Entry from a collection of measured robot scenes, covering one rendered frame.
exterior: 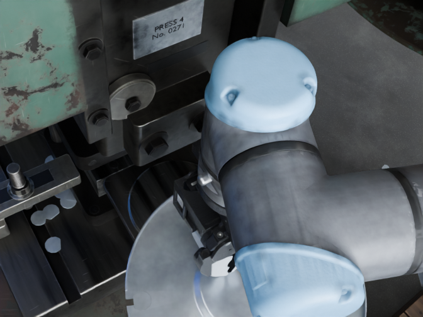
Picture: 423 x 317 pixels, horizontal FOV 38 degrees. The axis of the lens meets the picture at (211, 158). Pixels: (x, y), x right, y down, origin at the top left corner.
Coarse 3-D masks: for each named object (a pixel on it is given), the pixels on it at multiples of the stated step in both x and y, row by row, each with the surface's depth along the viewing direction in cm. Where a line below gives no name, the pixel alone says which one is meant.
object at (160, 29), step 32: (128, 0) 49; (160, 0) 51; (192, 0) 53; (224, 0) 56; (128, 32) 52; (160, 32) 54; (192, 32) 57; (224, 32) 60; (128, 64) 55; (160, 64) 58; (192, 64) 61; (128, 96) 57; (160, 96) 61; (192, 96) 62; (128, 128) 61; (160, 128) 62; (192, 128) 65
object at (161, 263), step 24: (168, 216) 75; (144, 240) 73; (168, 240) 73; (192, 240) 74; (144, 264) 71; (168, 264) 72; (192, 264) 72; (144, 288) 70; (168, 288) 71; (192, 288) 71; (216, 288) 71; (240, 288) 71; (144, 312) 69; (168, 312) 69; (192, 312) 70; (216, 312) 70; (240, 312) 70; (360, 312) 73
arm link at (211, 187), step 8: (200, 160) 51; (200, 168) 52; (200, 176) 50; (208, 176) 50; (200, 184) 50; (208, 184) 51; (216, 184) 50; (208, 192) 52; (216, 192) 51; (216, 200) 52
